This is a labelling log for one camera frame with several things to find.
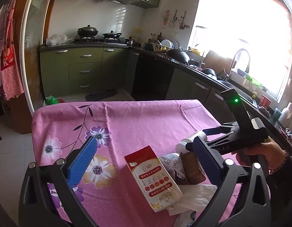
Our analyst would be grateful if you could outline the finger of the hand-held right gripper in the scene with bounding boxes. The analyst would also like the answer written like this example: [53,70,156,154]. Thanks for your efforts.
[202,122,241,137]
[207,132,239,149]

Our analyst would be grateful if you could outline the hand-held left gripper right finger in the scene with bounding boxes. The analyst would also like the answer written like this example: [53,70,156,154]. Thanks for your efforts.
[193,137,272,227]

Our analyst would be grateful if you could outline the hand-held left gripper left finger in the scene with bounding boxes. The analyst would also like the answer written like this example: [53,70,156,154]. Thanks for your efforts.
[18,136,99,227]

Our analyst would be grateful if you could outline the brown wafer packet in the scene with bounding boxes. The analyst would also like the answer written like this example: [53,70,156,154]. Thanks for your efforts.
[180,151,206,185]

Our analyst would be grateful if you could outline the small white plastic bottle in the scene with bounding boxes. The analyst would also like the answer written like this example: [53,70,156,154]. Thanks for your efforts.
[176,132,208,152]

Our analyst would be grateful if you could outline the red and white carton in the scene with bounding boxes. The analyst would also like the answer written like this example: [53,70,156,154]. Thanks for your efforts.
[124,145,184,213]

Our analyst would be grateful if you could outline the person's right forearm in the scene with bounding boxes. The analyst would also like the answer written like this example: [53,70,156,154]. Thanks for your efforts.
[266,155,292,220]

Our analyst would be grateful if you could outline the person's right hand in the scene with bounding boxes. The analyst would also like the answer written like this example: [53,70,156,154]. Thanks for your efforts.
[236,141,288,173]

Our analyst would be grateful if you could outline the steel sink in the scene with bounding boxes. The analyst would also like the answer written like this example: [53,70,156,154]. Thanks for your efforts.
[221,80,258,107]

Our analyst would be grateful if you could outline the black and white printed wrapper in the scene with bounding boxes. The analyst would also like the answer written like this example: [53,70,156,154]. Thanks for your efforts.
[160,153,191,185]

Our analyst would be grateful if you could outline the red paper cup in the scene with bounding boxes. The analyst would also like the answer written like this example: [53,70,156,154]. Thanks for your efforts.
[259,94,272,107]

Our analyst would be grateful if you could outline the teal cup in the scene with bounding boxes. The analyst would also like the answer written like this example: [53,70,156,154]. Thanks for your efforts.
[272,107,283,124]

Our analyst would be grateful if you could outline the crumpled white tissue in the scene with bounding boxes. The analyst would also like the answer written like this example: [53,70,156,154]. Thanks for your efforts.
[169,183,218,216]

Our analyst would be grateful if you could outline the grey base cabinets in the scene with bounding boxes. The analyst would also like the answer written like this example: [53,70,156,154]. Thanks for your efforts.
[165,67,229,126]

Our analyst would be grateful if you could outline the white plastic jug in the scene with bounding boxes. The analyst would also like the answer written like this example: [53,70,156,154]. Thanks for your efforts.
[278,102,292,126]

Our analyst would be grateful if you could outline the black pot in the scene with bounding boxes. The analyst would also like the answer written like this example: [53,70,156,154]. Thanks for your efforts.
[202,68,218,80]

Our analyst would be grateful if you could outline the pale printed plastic packet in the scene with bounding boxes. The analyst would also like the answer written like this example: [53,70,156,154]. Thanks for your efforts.
[180,210,199,227]

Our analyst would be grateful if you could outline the pink floral tablecloth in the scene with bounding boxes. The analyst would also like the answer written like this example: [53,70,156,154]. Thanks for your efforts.
[31,99,243,227]

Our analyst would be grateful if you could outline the steel faucet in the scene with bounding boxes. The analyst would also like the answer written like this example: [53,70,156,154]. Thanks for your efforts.
[225,48,251,82]

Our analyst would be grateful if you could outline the wooden cutting board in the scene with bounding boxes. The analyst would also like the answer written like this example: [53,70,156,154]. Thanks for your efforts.
[204,50,232,71]

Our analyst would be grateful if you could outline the green plastic bag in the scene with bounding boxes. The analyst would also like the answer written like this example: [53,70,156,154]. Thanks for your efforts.
[45,95,60,105]

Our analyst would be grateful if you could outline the dark floor mat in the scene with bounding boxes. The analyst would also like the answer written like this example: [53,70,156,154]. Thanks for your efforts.
[86,89,117,101]

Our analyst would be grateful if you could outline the black built-in appliance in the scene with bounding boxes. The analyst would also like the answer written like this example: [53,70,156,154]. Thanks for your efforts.
[131,54,175,101]

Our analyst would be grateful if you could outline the green base cabinets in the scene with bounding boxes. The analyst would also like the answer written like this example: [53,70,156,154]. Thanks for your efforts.
[40,47,140,98]

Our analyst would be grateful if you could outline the dish rack with plates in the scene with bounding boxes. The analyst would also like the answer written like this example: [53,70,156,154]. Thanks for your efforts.
[152,39,182,53]

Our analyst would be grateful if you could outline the red checked apron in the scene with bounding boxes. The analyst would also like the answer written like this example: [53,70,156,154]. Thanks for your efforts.
[0,0,25,100]

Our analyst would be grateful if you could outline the hanging kitchen utensils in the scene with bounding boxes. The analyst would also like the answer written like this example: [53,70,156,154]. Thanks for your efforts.
[162,9,189,30]

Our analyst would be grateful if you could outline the gas stove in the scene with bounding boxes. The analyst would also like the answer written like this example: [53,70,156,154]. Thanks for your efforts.
[74,38,128,46]

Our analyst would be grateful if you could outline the clear plastic bag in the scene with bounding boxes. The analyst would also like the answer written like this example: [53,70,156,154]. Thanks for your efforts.
[45,33,69,46]

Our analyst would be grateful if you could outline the black lidded frying pan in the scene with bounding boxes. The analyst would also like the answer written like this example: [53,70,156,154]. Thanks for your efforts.
[102,30,123,40]

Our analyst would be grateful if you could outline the black lidded wok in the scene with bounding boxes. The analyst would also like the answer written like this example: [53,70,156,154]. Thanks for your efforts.
[77,25,99,38]

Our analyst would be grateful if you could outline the sliding glass door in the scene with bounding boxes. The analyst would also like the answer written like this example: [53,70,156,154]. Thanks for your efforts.
[19,0,54,114]

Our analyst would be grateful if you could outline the red bead bracelet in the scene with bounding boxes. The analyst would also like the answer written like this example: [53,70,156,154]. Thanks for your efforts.
[269,151,289,175]

